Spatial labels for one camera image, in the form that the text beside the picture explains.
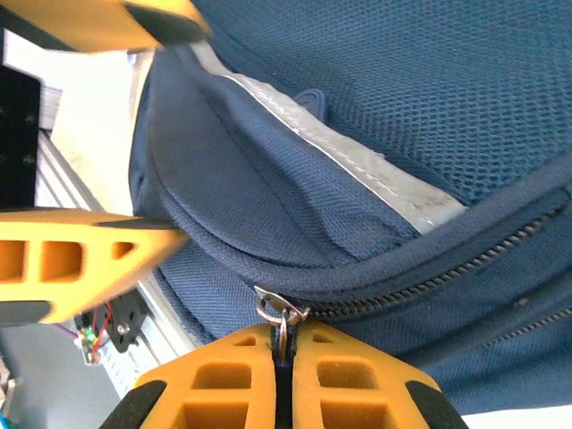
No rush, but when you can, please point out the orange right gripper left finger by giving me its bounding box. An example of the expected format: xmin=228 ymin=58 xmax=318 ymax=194
xmin=100 ymin=324 xmax=281 ymax=429

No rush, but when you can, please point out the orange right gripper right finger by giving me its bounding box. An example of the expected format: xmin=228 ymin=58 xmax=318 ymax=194
xmin=288 ymin=324 xmax=470 ymax=429

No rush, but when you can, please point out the navy blue backpack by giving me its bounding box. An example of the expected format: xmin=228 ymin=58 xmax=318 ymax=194
xmin=127 ymin=0 xmax=572 ymax=410

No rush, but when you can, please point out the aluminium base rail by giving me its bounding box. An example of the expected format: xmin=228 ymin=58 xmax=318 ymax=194
xmin=33 ymin=129 xmax=206 ymax=399

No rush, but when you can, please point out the black wired connector board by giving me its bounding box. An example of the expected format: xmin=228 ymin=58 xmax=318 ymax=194
xmin=73 ymin=325 xmax=102 ymax=366

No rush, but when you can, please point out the grey slotted cable duct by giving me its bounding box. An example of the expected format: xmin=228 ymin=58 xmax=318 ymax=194
xmin=102 ymin=348 xmax=148 ymax=399

